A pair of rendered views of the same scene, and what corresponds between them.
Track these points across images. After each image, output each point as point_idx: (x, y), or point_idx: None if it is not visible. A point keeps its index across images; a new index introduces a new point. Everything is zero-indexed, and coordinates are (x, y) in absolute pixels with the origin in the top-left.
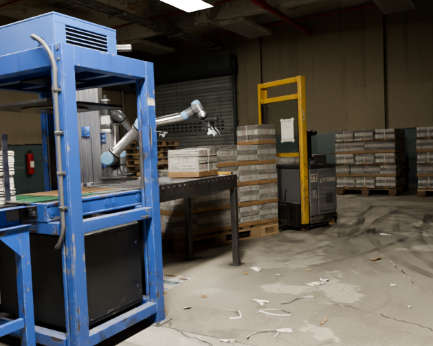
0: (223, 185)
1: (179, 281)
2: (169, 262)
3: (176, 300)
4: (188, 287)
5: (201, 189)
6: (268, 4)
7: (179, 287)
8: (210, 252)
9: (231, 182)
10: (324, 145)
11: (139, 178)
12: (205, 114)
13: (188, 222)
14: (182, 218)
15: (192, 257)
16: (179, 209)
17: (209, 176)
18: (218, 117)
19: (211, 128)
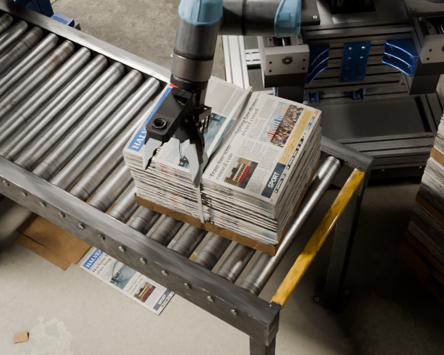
0: (182, 291)
1: (127, 286)
2: (301, 251)
3: (16, 289)
4: (84, 306)
5: (72, 229)
6: None
7: (90, 288)
8: (409, 348)
9: (231, 318)
10: None
11: (426, 41)
12: (173, 79)
13: (332, 246)
14: (439, 227)
15: (332, 301)
16: (437, 203)
17: (185, 234)
18: (154, 133)
19: (148, 138)
